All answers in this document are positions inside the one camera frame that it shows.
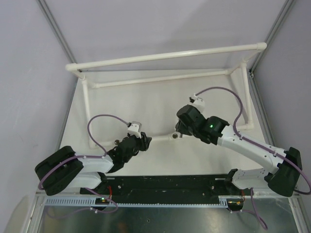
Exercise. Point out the aluminium table frame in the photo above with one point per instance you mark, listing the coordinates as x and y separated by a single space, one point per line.
263 211

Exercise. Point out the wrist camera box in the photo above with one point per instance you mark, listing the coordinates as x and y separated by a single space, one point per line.
197 102
134 128

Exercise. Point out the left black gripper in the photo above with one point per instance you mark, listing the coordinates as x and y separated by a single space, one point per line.
144 141

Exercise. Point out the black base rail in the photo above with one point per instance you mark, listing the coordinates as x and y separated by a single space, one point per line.
179 189

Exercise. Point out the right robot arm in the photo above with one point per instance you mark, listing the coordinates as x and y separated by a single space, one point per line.
280 168

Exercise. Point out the white PVC pipe frame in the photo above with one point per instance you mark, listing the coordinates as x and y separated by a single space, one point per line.
140 89

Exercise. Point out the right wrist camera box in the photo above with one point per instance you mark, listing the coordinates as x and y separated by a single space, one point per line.
197 102

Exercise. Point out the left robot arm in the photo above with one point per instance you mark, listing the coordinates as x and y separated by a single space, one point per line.
65 169

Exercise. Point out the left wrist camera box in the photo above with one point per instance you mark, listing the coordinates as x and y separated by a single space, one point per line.
134 128

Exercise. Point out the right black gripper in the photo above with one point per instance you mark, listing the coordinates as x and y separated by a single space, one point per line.
180 129

